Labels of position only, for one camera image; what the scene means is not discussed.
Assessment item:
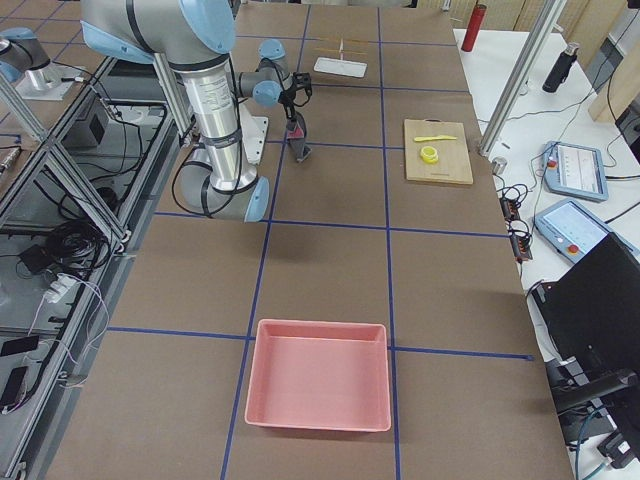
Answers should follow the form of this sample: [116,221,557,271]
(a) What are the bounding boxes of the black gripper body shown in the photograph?
[280,94,297,122]

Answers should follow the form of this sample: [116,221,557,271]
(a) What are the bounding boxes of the grey wiping cloth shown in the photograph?
[286,113,311,163]

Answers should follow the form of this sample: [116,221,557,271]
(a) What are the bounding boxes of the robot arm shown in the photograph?
[81,1,312,222]

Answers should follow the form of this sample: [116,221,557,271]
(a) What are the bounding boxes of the black water bottle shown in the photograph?
[542,42,580,93]

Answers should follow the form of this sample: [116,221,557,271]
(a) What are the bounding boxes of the white rectangular tray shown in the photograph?
[314,57,367,78]

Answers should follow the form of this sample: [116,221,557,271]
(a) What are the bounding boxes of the wooden rack bar near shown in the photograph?
[314,47,367,56]

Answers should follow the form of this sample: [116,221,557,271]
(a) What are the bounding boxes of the yellow lemon slices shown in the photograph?
[419,145,439,164]

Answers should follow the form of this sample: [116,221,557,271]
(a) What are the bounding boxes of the yellow plastic knife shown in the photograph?
[413,134,458,143]

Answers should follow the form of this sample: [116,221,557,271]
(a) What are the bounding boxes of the bamboo cutting board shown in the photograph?
[403,119,474,186]

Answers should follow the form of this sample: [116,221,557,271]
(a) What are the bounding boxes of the red cylinder bottle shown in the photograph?
[461,2,487,52]

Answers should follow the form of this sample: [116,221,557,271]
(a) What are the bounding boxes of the pink plastic bin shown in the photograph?
[244,319,391,432]

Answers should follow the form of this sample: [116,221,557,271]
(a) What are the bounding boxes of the blue teach pendant far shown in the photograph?
[542,141,609,202]

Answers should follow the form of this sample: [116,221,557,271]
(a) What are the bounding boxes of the blue teach pendant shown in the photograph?
[542,141,609,202]
[534,199,612,264]

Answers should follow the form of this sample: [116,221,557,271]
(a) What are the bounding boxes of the blue teach pendant near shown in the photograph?
[534,199,612,264]

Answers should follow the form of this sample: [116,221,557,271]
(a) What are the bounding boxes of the black monitor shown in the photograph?
[532,233,639,372]

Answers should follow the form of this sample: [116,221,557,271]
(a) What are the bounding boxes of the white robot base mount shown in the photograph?
[240,107,269,165]

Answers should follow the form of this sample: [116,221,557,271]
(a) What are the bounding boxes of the aluminium frame post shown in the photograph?
[478,0,567,157]

